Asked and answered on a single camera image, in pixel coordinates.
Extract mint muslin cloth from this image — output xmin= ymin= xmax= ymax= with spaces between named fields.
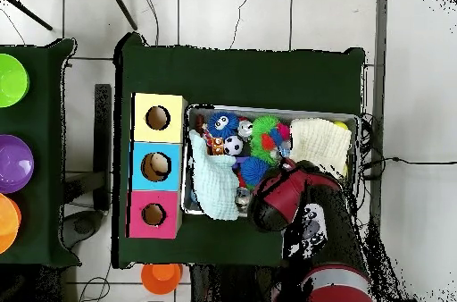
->
xmin=187 ymin=129 xmax=241 ymax=222

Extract cream muslin cloth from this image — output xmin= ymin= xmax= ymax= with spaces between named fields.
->
xmin=289 ymin=117 xmax=353 ymax=176

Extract wooden box with three holes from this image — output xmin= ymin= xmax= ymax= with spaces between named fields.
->
xmin=125 ymin=92 xmax=188 ymax=239

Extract black and white soccer ball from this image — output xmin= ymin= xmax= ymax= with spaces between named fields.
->
xmin=223 ymin=135 xmax=245 ymax=156

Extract blue spiky ball with eyes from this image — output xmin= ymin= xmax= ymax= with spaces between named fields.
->
xmin=206 ymin=111 xmax=239 ymax=139

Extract blue spiky rubber ball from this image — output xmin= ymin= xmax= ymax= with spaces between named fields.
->
xmin=239 ymin=155 xmax=270 ymax=189

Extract multicoloured spiky caterpillar toy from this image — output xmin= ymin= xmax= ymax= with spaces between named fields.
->
xmin=249 ymin=122 xmax=291 ymax=166

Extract green spiky rubber ball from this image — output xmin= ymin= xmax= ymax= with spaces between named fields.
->
xmin=250 ymin=114 xmax=281 ymax=138

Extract dark green tablecloth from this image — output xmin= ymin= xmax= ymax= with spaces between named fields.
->
xmin=0 ymin=38 xmax=81 ymax=269
xmin=112 ymin=31 xmax=367 ymax=270

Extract orange plastic cup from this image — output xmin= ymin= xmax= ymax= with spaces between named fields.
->
xmin=140 ymin=263 xmax=184 ymax=296

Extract grey round stand base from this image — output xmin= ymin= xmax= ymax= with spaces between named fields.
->
xmin=61 ymin=209 xmax=105 ymax=250

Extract black stand legs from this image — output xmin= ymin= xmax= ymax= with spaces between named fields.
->
xmin=0 ymin=0 xmax=138 ymax=31

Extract purple plastic bowl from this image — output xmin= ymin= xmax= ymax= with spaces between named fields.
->
xmin=0 ymin=134 xmax=36 ymax=195

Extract green plastic bowl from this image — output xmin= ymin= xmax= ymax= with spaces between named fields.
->
xmin=0 ymin=53 xmax=30 ymax=109

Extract orange plastic bowl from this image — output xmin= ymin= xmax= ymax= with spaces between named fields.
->
xmin=0 ymin=192 xmax=22 ymax=256

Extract silver wire mesh bin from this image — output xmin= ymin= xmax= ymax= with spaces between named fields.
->
xmin=180 ymin=103 xmax=361 ymax=217

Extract black floor post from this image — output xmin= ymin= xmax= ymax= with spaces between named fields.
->
xmin=93 ymin=83 xmax=112 ymax=212

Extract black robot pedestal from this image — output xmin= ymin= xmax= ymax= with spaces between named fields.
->
xmin=188 ymin=264 xmax=276 ymax=302

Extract grey floor cable cover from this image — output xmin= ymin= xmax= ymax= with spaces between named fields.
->
xmin=370 ymin=0 xmax=389 ymax=181

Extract thin black floor cable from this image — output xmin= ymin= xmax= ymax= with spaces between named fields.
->
xmin=360 ymin=156 xmax=457 ymax=166

